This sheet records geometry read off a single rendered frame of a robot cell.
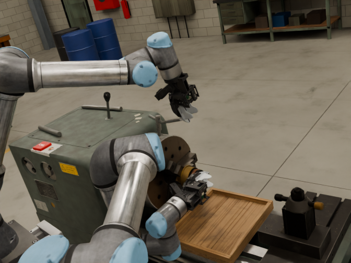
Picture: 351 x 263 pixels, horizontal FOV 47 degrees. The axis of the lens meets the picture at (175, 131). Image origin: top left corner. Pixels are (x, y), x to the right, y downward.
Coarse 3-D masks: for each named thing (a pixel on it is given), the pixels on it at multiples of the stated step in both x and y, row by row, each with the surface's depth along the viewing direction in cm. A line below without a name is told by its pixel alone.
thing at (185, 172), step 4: (184, 168) 158; (188, 168) 158; (192, 168) 157; (196, 168) 159; (184, 172) 157; (188, 172) 156; (192, 172) 155; (180, 176) 157; (184, 176) 156; (188, 176) 155; (180, 180) 157; (184, 180) 156
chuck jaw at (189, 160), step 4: (188, 152) 173; (192, 152) 172; (184, 156) 171; (188, 156) 170; (192, 156) 169; (196, 156) 172; (180, 160) 169; (184, 160) 168; (188, 160) 167; (192, 160) 166; (196, 160) 172; (180, 164) 166; (184, 164) 165; (188, 164) 164; (192, 164) 163
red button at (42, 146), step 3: (39, 144) 174; (42, 144) 174; (45, 144) 173; (48, 144) 173; (51, 144) 174; (33, 147) 173; (36, 147) 172; (39, 147) 171; (42, 147) 171; (45, 147) 172; (39, 150) 170
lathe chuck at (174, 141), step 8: (168, 136) 162; (176, 136) 166; (168, 144) 162; (176, 144) 166; (184, 144) 171; (168, 152) 163; (176, 152) 167; (184, 152) 171; (176, 160) 167; (160, 176) 160; (168, 176) 171; (176, 176) 169; (152, 184) 157; (160, 184) 161; (152, 192) 157; (160, 192) 161; (152, 200) 158; (160, 200) 162
